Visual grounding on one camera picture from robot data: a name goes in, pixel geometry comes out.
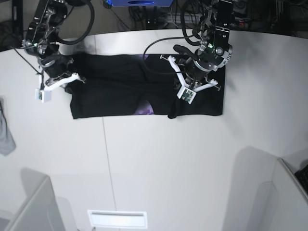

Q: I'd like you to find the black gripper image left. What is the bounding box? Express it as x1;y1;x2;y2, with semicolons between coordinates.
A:
38;54;86;91

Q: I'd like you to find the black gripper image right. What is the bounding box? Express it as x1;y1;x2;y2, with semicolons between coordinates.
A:
160;55;221;92

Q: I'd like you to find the black T-shirt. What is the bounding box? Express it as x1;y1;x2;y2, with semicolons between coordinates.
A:
65;53;224;119

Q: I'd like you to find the blue box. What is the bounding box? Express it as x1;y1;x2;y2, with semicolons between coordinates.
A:
107;0;173;7

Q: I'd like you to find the grey cloth at table edge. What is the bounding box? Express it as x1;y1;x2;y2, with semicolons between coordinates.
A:
0;98;16;156

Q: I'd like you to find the white partition panel left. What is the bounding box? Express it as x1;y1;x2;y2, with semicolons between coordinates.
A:
3;176;65;231

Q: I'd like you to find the white partition panel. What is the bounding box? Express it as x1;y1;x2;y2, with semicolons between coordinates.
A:
3;176;65;231
255;157;308;231

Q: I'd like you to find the black keyboard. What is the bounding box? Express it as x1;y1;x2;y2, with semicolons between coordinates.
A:
295;166;308;193

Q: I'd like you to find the white partition panel right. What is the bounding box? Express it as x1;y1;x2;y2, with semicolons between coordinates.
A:
255;157;308;231

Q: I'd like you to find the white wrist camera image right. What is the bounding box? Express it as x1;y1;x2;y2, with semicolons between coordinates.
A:
177;86;197;104

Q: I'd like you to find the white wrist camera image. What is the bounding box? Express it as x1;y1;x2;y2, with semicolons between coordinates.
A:
35;89;51;103
177;86;197;104

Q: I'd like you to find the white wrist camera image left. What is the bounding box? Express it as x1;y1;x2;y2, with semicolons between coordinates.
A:
35;89;51;103

